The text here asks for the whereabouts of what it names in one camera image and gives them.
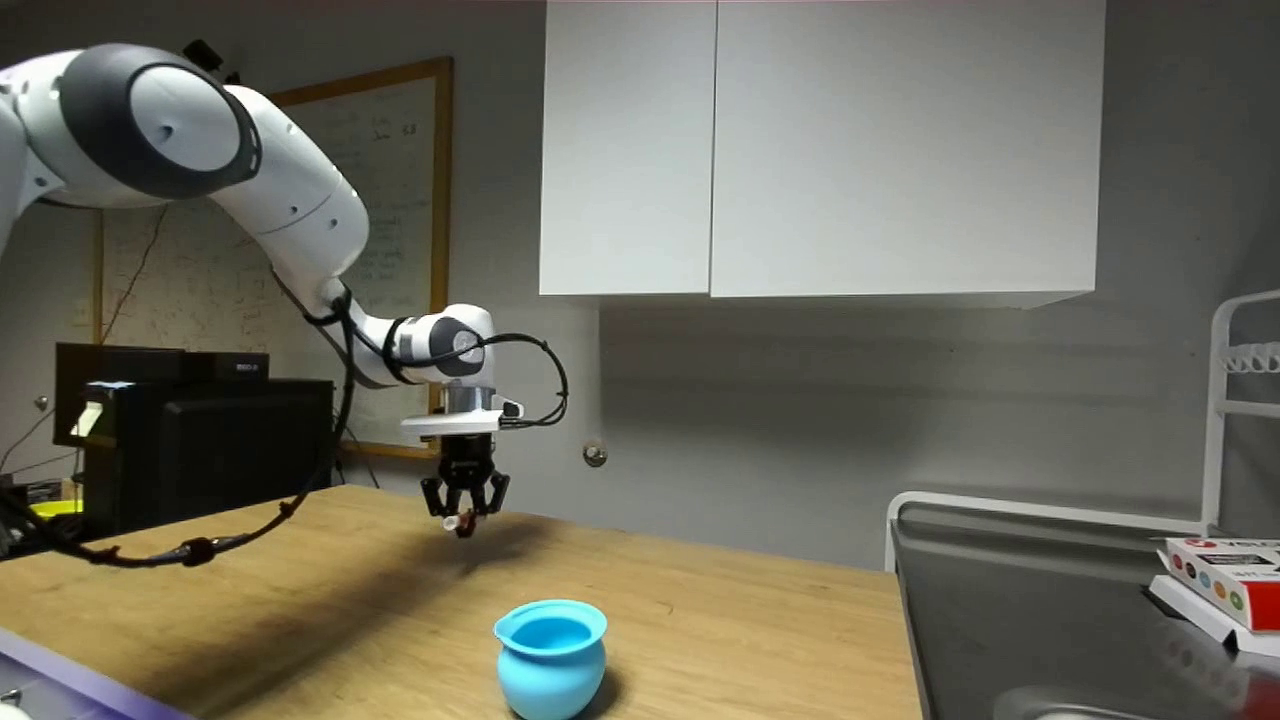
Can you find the large black box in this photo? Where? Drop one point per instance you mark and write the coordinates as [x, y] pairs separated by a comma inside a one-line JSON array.
[[201, 452]]

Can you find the white tag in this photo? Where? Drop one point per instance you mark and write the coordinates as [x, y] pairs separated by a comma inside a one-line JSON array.
[[89, 422]]

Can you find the white wall cabinet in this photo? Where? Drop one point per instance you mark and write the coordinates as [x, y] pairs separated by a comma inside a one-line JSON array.
[[827, 147]]

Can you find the round silver wall knob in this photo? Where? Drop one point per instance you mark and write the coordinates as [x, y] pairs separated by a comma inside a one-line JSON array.
[[592, 452]]

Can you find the metal sink basin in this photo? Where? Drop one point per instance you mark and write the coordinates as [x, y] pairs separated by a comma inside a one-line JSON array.
[[1041, 613]]

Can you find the black monitor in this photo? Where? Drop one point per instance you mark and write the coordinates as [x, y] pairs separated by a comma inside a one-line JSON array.
[[132, 361]]

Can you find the yellow item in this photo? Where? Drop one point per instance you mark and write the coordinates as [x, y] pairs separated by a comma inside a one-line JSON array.
[[59, 511]]

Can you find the red and white box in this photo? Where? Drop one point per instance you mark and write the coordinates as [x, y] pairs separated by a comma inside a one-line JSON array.
[[1240, 586]]

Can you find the wood framed whiteboard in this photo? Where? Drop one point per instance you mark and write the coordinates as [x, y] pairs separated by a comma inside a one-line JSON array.
[[400, 160]]

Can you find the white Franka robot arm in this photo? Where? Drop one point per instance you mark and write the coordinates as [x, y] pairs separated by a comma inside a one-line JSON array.
[[295, 186]]

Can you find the blue round container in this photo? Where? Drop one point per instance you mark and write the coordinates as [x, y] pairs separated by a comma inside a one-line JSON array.
[[551, 674]]

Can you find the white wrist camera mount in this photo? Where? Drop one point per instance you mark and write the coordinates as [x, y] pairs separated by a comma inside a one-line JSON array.
[[455, 422]]

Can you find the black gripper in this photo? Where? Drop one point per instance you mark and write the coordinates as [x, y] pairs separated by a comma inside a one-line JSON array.
[[471, 462]]

